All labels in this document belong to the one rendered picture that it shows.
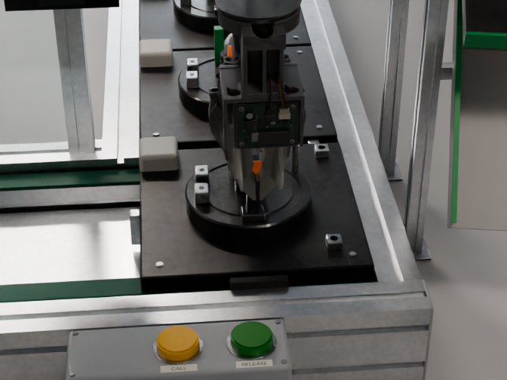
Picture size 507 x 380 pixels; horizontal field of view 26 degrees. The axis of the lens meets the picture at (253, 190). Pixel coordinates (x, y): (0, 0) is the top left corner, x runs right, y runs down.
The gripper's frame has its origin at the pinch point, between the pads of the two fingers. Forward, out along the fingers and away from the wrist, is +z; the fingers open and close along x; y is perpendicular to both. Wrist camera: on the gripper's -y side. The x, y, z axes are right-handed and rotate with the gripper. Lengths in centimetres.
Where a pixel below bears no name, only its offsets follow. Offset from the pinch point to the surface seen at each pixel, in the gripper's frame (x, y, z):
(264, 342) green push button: -0.4, 12.7, 9.4
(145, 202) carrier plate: -11.3, -11.4, 9.6
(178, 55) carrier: -6.7, -46.2, 9.6
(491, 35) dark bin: 22.3, -2.0, -14.2
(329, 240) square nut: 7.7, -1.5, 8.6
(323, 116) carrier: 10.9, -28.2, 9.6
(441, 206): 25.8, -23.0, 20.6
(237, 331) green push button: -2.8, 10.9, 9.4
